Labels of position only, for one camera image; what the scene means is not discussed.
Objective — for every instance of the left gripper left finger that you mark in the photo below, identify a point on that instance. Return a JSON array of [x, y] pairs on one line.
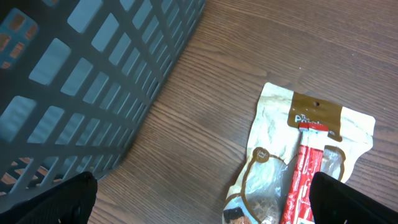
[[70, 202]]

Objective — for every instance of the red snack bar packet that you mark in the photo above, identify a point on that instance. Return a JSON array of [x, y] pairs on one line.
[[297, 208]]

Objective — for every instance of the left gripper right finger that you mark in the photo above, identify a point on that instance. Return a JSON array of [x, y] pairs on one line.
[[334, 202]]

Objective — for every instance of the grey plastic mesh basket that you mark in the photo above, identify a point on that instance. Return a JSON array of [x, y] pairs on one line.
[[77, 80]]

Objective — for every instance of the beige snack bag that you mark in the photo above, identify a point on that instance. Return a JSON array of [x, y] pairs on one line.
[[260, 192]]

